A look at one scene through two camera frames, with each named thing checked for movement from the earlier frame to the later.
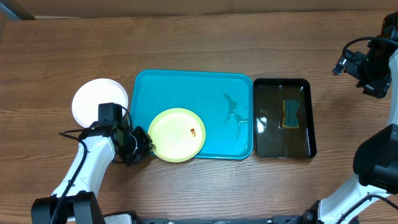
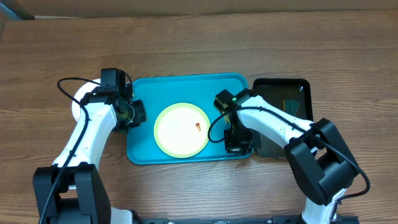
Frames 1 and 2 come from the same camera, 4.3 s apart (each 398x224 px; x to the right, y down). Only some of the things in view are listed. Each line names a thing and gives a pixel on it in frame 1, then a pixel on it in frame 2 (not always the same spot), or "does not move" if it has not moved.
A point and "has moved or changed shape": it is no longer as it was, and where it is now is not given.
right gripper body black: [352, 66] → [237, 143]
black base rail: [132, 218] does not move
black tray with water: [283, 123] does not move
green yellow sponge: [290, 110] does not move
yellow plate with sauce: [178, 134] has moved or changed shape
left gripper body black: [138, 145] → [138, 115]
